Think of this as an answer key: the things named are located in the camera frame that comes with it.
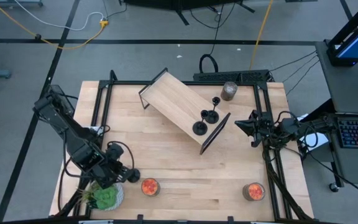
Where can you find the black metal candlestick holder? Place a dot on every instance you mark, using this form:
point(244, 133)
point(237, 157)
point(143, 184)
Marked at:
point(200, 128)
point(212, 117)
point(134, 176)

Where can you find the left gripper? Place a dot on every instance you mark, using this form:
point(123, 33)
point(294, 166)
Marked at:
point(110, 175)

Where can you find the succulent in white pot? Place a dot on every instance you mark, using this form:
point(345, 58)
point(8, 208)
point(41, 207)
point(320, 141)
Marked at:
point(106, 197)

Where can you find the black vented control box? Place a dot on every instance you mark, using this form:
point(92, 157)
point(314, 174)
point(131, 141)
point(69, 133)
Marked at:
point(60, 91)

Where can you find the dark grey desk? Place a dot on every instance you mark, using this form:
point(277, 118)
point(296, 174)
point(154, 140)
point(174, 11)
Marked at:
point(346, 87)

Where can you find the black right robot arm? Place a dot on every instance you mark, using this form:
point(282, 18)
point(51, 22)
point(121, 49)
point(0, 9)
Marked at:
point(300, 127)

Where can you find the orange topped candle jar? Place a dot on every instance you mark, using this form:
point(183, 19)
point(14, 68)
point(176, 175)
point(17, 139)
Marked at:
point(150, 187)
point(254, 191)

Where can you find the black power strip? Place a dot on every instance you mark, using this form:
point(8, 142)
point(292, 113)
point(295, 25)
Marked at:
point(228, 76)

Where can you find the grey candle jar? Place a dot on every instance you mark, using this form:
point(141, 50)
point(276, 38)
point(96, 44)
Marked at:
point(228, 91)

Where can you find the backlit black keyboard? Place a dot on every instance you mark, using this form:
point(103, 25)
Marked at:
point(357, 133)

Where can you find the black stand base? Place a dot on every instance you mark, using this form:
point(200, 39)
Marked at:
point(180, 15)

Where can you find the white box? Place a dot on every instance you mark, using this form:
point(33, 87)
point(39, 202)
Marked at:
point(322, 141)

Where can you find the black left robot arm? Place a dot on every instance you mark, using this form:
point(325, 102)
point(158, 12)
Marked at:
point(73, 140)

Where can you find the black aluminium table frame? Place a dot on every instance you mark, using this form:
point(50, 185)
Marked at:
point(123, 82)

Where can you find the black desk caster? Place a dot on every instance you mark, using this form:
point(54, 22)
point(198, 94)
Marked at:
point(334, 187)

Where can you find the wooden shelf riser black frame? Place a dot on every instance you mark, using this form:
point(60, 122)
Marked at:
point(172, 99)

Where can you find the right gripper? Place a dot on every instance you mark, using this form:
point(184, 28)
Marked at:
point(263, 127)

